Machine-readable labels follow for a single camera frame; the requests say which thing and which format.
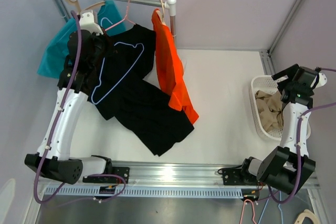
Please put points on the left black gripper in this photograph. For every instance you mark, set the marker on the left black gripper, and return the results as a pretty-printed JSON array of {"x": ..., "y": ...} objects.
[{"x": 105, "y": 40}]

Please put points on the orange t shirt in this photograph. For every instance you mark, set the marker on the orange t shirt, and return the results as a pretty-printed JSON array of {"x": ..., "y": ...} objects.
[{"x": 169, "y": 68}]

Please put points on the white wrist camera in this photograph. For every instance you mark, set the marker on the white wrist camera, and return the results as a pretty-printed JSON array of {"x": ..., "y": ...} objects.
[
  {"x": 88, "y": 21},
  {"x": 320, "y": 79}
]

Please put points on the white plastic basket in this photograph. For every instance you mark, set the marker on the white plastic basket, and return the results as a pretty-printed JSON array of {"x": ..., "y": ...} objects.
[{"x": 291, "y": 112}]

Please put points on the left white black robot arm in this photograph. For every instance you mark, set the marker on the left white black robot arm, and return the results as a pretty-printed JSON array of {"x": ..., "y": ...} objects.
[{"x": 76, "y": 82}]

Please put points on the wooden hanger on floor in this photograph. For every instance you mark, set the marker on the wooden hanger on floor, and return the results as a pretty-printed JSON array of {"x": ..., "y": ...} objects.
[{"x": 307, "y": 214}]

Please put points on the beige t shirt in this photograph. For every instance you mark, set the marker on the beige t shirt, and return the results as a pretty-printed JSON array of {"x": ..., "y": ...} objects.
[{"x": 269, "y": 108}]

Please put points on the beige wooden hanger right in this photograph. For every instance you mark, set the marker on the beige wooden hanger right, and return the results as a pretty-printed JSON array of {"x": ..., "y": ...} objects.
[{"x": 164, "y": 12}]

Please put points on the black t shirt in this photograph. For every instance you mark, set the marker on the black t shirt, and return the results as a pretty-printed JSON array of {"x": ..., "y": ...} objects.
[{"x": 144, "y": 109}]

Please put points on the pink wire hanger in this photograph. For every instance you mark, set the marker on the pink wire hanger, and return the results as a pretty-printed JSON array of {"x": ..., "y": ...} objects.
[{"x": 124, "y": 19}]

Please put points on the teal t shirt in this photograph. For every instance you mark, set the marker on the teal t shirt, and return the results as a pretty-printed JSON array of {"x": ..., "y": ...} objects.
[{"x": 53, "y": 59}]

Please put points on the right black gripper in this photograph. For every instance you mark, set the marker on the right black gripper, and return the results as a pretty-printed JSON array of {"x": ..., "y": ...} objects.
[{"x": 289, "y": 72}]

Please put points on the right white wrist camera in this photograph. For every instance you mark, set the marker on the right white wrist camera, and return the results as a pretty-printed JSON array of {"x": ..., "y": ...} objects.
[{"x": 320, "y": 79}]

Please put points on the blue hanger on floor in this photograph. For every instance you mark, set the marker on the blue hanger on floor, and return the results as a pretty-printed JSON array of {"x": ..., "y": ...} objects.
[{"x": 271, "y": 212}]

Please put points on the aluminium mounting rail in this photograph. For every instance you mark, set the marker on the aluminium mounting rail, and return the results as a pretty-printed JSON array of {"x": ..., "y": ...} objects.
[{"x": 136, "y": 179}]

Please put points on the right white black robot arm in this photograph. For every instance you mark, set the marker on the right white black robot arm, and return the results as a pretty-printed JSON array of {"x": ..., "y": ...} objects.
[{"x": 288, "y": 166}]

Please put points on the light blue wire hanger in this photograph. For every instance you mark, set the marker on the light blue wire hanger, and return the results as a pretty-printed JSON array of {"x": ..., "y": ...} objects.
[{"x": 125, "y": 57}]

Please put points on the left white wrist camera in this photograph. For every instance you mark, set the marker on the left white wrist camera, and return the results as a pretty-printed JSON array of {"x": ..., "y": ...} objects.
[{"x": 88, "y": 21}]

